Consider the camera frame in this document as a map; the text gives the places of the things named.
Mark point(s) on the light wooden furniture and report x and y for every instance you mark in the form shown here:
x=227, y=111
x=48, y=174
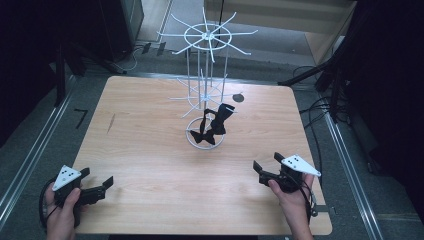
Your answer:
x=283, y=16

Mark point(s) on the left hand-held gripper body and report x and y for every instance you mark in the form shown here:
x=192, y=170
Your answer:
x=65, y=178

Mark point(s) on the metal floor rail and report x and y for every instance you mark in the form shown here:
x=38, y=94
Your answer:
x=31, y=156
x=353, y=180

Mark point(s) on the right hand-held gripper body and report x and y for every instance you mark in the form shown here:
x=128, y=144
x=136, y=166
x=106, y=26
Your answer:
x=296, y=166

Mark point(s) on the dark round table grommet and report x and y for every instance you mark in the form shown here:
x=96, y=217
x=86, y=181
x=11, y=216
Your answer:
x=238, y=97

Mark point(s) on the black metal stand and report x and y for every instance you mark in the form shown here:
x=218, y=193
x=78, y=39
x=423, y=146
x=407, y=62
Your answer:
x=320, y=75
x=63, y=66

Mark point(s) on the dark cabinet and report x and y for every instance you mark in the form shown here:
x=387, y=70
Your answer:
x=123, y=30

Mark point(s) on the person's left hand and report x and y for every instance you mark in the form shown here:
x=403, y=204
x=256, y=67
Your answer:
x=63, y=220

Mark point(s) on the person's right hand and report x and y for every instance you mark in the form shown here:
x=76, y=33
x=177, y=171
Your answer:
x=295, y=206

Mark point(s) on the black bow tie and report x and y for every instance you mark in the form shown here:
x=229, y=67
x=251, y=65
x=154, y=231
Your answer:
x=220, y=120
x=202, y=136

